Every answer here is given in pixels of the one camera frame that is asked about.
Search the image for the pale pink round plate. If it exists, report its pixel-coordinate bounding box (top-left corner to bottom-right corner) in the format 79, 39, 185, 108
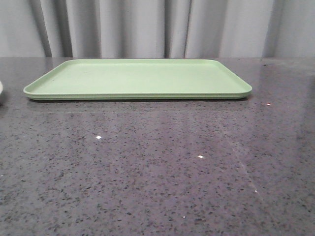
0, 81, 3, 106

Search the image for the light green plastic tray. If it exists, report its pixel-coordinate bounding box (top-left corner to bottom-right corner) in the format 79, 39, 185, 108
24, 59, 252, 101

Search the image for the grey pleated curtain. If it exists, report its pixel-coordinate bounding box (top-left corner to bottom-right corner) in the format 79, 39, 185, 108
0, 0, 315, 59

